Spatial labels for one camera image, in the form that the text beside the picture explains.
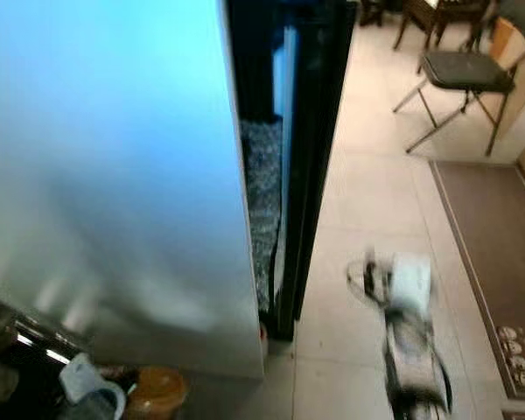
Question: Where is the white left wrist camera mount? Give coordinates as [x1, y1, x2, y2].
[58, 352, 129, 412]

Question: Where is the brown round lidded jar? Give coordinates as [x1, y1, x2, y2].
[125, 365, 190, 420]

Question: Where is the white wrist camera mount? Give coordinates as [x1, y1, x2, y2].
[58, 352, 129, 412]
[387, 252, 435, 318]

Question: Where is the brown floor mat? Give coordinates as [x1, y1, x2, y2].
[428, 160, 525, 401]

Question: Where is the black folding chair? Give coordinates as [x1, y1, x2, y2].
[391, 48, 518, 159]

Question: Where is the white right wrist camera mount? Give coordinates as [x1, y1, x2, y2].
[387, 252, 435, 318]

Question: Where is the dark wooden chair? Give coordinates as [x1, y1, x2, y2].
[392, 0, 505, 52]

